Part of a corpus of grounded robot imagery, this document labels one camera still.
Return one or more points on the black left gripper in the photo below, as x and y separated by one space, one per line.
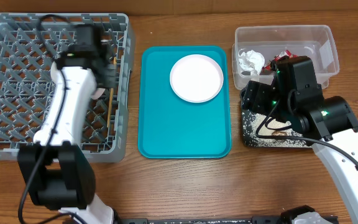
111 82

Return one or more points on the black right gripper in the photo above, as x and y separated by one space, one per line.
255 94

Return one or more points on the wooden chopstick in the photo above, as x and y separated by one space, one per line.
111 94

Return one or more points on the white bowl with rice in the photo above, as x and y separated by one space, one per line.
98 93

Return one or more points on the white napkin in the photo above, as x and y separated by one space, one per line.
251 62

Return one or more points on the white round plate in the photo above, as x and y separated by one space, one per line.
196 78

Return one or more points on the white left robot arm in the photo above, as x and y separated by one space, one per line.
57 174

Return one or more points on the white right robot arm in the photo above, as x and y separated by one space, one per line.
295 109

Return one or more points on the grey dishwasher rack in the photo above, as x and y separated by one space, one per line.
28 44

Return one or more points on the red snack wrapper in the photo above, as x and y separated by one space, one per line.
281 56

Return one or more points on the black flat tray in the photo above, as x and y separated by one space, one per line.
250 133

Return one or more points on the dark brown food lump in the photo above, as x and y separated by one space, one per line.
279 133

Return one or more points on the clear plastic bin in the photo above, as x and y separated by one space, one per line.
313 41

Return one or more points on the teal plastic tray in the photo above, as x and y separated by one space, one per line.
172 128

